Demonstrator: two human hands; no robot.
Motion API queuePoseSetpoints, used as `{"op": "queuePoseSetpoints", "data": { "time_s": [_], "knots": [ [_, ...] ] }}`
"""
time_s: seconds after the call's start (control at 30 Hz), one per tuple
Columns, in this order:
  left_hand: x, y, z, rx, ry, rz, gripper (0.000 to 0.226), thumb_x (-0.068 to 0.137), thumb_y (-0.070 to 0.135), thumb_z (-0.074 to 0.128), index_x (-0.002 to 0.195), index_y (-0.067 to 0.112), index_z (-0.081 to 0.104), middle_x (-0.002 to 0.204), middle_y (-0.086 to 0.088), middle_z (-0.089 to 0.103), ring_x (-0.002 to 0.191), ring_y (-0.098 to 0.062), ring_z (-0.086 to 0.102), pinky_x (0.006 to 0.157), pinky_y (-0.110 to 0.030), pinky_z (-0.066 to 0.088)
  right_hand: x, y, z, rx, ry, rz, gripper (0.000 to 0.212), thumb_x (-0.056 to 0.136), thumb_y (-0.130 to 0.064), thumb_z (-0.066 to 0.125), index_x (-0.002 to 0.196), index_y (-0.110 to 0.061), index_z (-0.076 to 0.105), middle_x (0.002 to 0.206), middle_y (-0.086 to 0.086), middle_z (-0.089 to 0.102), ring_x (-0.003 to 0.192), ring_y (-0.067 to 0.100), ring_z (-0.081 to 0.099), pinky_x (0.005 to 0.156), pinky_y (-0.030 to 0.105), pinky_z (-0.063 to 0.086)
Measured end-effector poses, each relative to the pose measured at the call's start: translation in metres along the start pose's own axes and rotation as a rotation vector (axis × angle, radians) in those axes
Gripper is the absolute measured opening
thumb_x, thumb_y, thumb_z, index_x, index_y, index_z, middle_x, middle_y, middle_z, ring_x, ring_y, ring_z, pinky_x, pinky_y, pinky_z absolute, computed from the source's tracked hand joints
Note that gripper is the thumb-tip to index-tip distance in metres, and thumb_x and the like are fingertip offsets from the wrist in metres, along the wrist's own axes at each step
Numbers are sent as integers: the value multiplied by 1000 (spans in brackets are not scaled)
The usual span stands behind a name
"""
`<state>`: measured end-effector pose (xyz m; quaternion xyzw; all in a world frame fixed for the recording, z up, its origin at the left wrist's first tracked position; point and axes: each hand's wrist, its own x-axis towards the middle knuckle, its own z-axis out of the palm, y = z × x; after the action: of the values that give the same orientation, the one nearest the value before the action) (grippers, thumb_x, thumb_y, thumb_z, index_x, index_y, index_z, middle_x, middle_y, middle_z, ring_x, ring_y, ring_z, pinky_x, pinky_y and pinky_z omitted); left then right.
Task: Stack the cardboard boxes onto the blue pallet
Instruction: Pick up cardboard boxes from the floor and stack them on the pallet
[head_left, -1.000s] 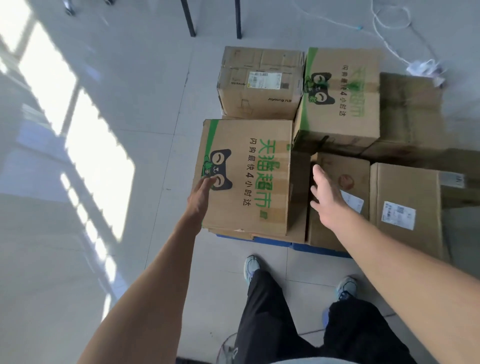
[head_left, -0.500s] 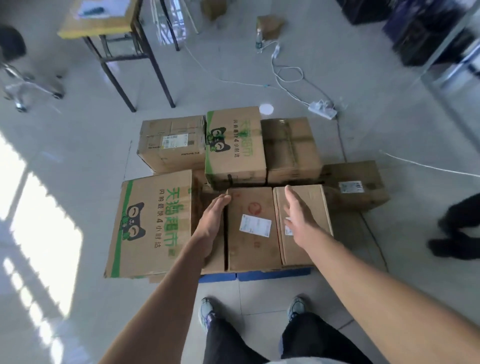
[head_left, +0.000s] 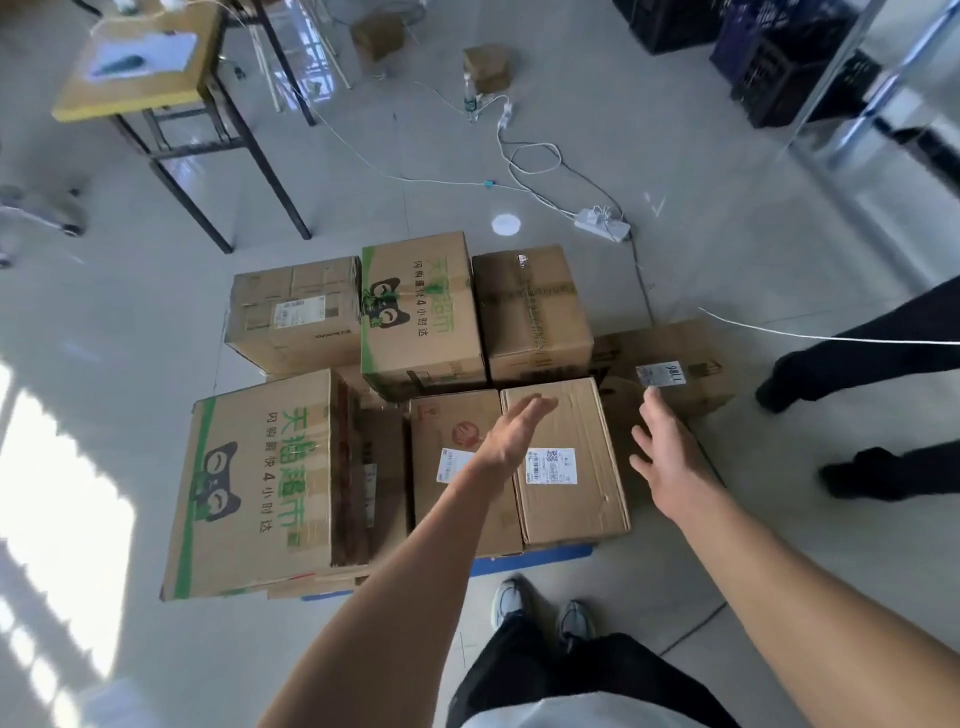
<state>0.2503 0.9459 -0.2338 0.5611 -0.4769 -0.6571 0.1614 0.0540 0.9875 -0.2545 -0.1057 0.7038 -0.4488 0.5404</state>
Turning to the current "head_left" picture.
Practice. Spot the person's left forearm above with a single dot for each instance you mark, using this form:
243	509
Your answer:
390	600

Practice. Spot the white power strip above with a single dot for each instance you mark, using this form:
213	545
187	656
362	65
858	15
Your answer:
607	229

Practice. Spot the clear water bottle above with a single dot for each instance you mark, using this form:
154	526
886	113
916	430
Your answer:
471	101

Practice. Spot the black plastic crate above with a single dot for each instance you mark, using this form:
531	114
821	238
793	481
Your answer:
802	90
667	26

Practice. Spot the person's right leg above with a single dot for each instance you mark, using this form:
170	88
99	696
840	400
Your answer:
637	675

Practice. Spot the person's right forearm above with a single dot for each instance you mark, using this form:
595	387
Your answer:
810	615

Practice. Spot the box with red circle stamp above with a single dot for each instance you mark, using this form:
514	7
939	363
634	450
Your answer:
431	424

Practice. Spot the dark green pen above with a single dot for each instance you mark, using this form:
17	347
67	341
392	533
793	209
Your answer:
124	64

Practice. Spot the person's white shirt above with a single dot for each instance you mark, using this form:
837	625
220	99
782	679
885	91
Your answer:
585	712

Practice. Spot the dark blue plastic crate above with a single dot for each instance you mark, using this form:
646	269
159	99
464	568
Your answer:
750	30

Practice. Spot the wooden table with black legs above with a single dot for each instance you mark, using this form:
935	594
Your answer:
172	90

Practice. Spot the grey office chair base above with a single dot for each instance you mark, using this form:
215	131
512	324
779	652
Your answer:
45	214

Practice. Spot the white paper sheet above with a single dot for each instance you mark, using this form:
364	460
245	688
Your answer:
165	49

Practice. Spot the box marked 7786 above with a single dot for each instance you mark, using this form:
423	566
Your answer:
705	345

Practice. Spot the person's right shoe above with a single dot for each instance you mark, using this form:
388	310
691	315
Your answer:
577	626

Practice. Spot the small square cardboard box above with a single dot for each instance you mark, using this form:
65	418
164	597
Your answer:
487	67
379	37

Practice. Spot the person's left shoe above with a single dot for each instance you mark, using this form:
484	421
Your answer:
511	604

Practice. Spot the white plug adapter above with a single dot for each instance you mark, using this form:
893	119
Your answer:
506	114

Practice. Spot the person's right hand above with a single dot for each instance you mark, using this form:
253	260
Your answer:
675	465

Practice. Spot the person's leg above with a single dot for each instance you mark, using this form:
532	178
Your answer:
510	660
637	675

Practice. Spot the box with yellow-edged label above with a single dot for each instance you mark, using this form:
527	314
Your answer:
255	352

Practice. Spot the silver metal shelf rack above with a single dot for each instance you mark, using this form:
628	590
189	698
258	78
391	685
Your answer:
834	75

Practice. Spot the person's left hand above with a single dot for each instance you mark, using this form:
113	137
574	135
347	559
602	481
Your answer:
514	435

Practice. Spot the box with QR label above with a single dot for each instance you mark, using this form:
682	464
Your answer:
577	517

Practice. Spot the person's left leg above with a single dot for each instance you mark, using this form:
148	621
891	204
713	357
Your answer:
510	660

